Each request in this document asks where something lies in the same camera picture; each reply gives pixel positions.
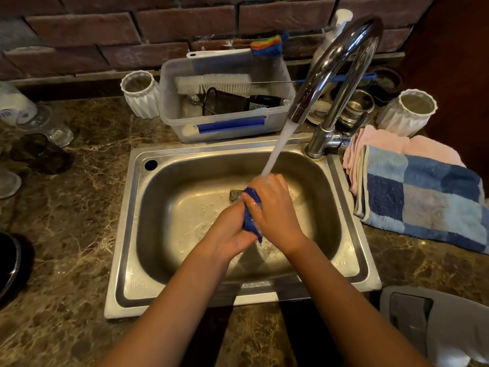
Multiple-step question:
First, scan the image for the person's left hand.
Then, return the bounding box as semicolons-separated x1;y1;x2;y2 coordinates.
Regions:
198;202;260;263

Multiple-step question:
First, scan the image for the person's right hand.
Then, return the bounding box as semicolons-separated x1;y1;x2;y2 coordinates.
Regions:
242;174;310;257

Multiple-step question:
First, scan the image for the blue cleaning cloth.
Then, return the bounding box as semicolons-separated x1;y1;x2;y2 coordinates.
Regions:
242;187;264;244

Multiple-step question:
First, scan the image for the person's left forearm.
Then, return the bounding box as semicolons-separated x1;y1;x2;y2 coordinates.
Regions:
97;242;232;367

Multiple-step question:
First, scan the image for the person's right forearm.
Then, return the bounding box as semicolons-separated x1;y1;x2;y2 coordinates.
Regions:
284;236;434;367

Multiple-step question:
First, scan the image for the stainless steel sink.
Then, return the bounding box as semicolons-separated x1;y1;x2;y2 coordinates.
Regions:
104;133;383;319

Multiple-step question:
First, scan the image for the black mesh strainer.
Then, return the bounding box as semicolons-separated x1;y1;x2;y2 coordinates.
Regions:
202;87;285;117

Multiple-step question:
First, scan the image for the clear plastic tub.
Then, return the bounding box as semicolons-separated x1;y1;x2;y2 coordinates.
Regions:
159;48;296;144

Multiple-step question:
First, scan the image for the small white dish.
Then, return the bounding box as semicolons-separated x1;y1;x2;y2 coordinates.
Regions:
307;100;333;125

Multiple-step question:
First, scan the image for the white bottle brush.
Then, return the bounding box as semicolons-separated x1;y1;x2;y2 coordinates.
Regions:
175;72;379;97

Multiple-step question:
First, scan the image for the stainless steel cup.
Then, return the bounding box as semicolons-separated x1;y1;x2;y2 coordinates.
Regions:
338;89;376;129

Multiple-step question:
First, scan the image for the pink towel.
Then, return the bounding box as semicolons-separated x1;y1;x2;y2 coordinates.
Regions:
342;125;467;197

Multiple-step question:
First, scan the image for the white ribbed cup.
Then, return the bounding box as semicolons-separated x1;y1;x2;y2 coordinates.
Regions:
376;89;438;138
120;70;161;120

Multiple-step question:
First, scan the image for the rainbow sponge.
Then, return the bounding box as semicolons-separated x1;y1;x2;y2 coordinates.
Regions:
250;33;289;58

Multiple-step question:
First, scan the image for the chrome faucet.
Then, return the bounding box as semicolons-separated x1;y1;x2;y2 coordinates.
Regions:
287;16;384;160

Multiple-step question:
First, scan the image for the blue checked towel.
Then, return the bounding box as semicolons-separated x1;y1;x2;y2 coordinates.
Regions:
353;145;489;256

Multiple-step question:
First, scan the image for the dark bowl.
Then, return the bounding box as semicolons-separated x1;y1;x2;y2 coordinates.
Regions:
367;66;404;107

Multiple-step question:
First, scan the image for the white pump bottle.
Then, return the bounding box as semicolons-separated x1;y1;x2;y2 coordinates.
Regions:
310;8;354;71

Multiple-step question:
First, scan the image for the clear drinking glass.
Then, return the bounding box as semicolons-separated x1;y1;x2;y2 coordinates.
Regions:
17;105;74;147

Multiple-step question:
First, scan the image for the dark drinking glass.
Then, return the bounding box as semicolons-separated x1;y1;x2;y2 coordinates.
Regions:
9;134;75;175

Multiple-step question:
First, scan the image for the grey waste bin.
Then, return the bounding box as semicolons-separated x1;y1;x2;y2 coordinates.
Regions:
379;286;489;367

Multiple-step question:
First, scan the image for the clear glass dish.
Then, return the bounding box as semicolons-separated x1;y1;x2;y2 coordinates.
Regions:
0;168;22;199

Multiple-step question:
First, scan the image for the black pot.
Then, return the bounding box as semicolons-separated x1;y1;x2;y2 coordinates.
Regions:
0;232;36;302

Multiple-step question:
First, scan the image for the white plastic jar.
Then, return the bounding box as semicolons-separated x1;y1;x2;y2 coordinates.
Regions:
0;81;39;126

